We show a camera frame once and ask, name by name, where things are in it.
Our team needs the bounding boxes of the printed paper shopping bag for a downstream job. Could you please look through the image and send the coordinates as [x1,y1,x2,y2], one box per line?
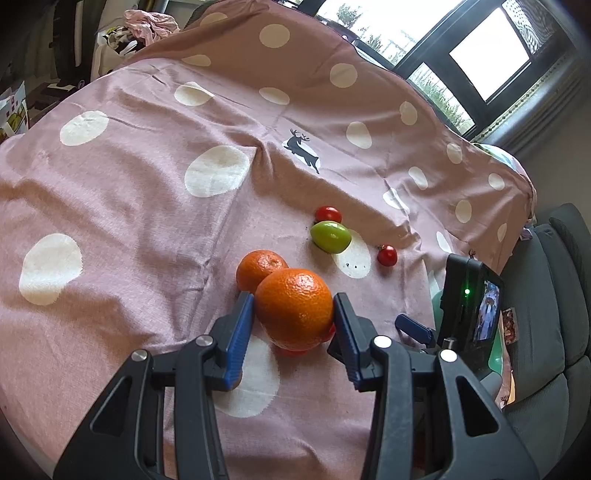
[0,80,31,144]

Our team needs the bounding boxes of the white bag of clothes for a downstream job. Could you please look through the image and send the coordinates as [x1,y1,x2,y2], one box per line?
[90,28,148,83]

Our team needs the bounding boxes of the pile of pink clothes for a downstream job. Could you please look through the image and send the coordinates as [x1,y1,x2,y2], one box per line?
[122,9,181,43]

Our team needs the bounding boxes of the small printed packet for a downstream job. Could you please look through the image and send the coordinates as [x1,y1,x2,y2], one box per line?
[502,308,519,344]

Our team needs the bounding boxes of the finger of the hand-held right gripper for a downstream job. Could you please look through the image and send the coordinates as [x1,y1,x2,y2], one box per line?
[396,313,437,350]

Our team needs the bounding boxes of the grey sofa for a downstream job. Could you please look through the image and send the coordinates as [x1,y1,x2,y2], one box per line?
[501,203,591,480]

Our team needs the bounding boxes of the black framed window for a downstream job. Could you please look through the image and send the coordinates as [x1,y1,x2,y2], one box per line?
[295,0,583,139]

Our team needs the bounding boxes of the small orange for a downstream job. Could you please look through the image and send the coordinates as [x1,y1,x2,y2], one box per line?
[235,250,289,295]

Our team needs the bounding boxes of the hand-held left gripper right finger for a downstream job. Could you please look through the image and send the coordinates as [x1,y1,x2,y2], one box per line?
[327,292,540,480]

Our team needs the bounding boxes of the green round fruit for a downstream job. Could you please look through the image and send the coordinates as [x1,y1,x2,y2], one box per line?
[310,220,352,254]

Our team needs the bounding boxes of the green plastic bowl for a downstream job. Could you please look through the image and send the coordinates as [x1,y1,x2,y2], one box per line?
[428,270,509,407]

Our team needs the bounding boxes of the pink polka dot blanket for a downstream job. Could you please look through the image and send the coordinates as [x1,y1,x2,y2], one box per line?
[0,0,539,480]

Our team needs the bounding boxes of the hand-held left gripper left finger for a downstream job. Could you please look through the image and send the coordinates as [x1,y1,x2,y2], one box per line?
[53,291,256,480]

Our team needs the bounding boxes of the light teal cloth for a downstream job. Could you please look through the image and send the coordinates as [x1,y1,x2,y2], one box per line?
[475,143,525,172]

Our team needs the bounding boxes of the large orange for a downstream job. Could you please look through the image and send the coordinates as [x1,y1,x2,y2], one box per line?
[254,268,335,352]

